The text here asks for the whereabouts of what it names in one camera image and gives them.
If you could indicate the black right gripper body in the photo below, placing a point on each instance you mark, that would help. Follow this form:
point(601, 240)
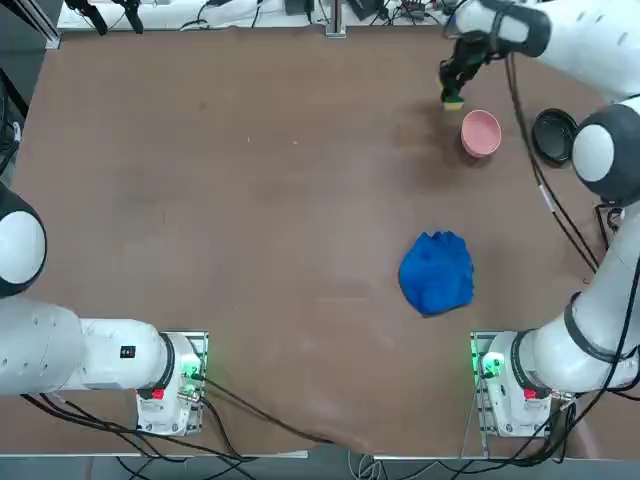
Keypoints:
point(467, 57)

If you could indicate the green and yellow sponge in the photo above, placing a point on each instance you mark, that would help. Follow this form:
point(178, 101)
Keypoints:
point(454, 104)

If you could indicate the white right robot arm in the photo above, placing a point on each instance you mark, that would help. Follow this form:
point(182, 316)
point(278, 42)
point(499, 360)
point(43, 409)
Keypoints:
point(600, 50)

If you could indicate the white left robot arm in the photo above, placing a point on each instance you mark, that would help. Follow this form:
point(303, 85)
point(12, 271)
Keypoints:
point(100, 355)

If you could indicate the pink bowl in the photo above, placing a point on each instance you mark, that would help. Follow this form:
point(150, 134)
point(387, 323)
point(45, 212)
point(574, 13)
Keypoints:
point(480, 132)

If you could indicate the black frying pan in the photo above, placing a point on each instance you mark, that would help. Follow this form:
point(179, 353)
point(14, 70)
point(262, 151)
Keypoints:
point(552, 135)

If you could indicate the blue cloth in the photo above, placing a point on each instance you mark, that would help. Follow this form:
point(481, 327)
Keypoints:
point(435, 275)

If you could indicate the aluminium camera post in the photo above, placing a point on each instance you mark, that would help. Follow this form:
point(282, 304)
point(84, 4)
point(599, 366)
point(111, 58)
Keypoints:
point(336, 20)

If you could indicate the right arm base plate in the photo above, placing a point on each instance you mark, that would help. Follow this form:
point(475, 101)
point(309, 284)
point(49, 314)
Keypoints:
point(477, 415)

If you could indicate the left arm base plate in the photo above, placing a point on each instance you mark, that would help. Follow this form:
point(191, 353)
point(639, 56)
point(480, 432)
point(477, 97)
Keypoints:
point(202, 345)

